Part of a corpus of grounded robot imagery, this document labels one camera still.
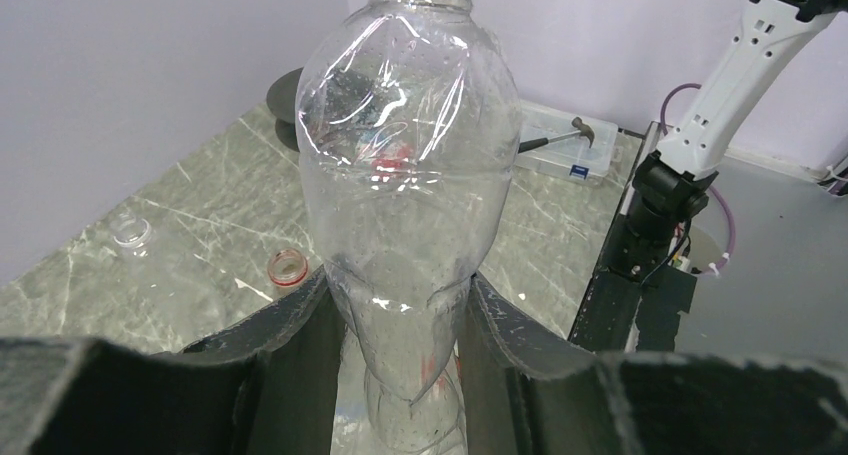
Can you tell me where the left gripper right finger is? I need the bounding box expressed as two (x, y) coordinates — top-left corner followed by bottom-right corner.
(459, 275), (847, 454)

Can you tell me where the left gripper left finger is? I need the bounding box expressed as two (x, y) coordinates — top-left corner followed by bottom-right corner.
(1, 269), (345, 454)

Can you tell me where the clear bottle blue white cap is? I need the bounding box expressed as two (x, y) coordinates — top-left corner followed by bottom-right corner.
(295, 0), (522, 454)

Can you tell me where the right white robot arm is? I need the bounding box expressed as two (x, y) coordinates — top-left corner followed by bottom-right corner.
(611, 0), (847, 282)

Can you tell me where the small clear cup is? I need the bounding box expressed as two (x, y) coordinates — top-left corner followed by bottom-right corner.
(110, 213), (154, 258)

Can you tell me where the clear plastic box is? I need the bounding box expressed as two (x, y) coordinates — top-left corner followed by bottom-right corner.
(515, 100), (619, 185)

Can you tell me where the hammer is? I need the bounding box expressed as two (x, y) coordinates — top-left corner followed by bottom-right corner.
(517, 117), (596, 154)

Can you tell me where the black filament spool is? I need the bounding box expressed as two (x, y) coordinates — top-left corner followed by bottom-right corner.
(266, 68), (303, 152)

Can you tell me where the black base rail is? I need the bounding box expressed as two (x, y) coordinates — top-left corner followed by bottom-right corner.
(568, 214), (697, 352)

